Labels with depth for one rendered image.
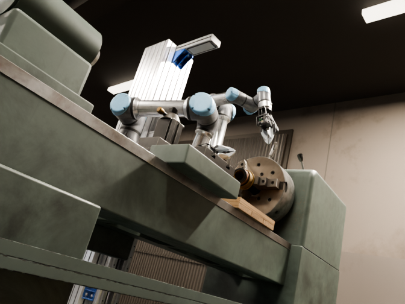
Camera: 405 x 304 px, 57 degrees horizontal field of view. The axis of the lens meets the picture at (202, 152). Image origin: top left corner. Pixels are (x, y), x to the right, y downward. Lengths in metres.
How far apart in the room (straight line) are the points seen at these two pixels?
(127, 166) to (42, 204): 0.25
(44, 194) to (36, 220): 0.05
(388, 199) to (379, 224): 0.27
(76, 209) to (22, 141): 0.17
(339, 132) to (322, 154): 0.32
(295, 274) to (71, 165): 1.19
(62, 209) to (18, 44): 0.37
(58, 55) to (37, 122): 0.22
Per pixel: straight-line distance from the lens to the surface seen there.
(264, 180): 1.70
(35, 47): 0.94
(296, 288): 1.76
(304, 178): 1.87
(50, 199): 0.78
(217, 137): 2.45
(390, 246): 4.06
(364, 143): 4.53
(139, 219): 0.98
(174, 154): 1.03
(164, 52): 2.51
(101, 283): 0.76
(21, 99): 0.80
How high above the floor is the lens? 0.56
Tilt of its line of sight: 20 degrees up
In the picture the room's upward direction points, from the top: 15 degrees clockwise
